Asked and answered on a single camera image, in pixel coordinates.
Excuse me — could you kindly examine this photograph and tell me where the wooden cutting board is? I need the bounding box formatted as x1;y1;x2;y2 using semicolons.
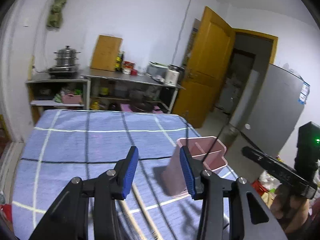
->
90;35;123;72

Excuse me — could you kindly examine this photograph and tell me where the beige wooden chopstick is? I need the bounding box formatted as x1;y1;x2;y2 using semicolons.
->
118;200;147;240
131;184;164;240

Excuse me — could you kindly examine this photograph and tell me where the low steel shelf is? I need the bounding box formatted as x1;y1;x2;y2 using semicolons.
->
25;73;91;123

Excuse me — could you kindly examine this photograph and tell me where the dark oil bottle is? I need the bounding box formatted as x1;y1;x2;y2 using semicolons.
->
115;51;125;72

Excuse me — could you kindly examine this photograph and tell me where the induction cooker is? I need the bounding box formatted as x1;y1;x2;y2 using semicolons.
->
47;65;78;78

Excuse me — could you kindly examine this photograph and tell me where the white electric kettle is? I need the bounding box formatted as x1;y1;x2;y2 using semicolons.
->
164;64;184;86

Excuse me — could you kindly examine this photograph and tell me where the red lidded jar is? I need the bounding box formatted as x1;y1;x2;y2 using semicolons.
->
122;61;135;75

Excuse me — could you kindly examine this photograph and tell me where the pink plastic utensil holder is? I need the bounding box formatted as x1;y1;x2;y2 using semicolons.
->
161;136;228;196

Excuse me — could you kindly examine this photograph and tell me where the green hanging cloth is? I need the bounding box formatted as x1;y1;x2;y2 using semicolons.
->
47;0;67;29

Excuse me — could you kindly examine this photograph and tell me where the yellow wooden door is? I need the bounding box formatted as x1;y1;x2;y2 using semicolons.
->
172;7;235;128

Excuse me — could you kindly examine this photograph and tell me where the stainless steel steamer pot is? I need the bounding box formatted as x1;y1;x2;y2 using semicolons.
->
54;46;80;67

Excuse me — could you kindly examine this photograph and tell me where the right hand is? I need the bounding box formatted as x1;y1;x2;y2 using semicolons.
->
270;184;310;235

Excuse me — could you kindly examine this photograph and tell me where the steel kitchen shelf table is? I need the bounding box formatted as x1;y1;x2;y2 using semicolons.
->
81;68;183;113

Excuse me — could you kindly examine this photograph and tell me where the clear plastic container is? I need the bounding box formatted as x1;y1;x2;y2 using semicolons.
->
146;61;169;78

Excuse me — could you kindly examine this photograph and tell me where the blue checked tablecloth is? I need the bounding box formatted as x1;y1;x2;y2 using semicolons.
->
12;110;202;239

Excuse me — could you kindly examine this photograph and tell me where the grey refrigerator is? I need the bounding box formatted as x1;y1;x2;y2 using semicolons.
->
233;64;310;157

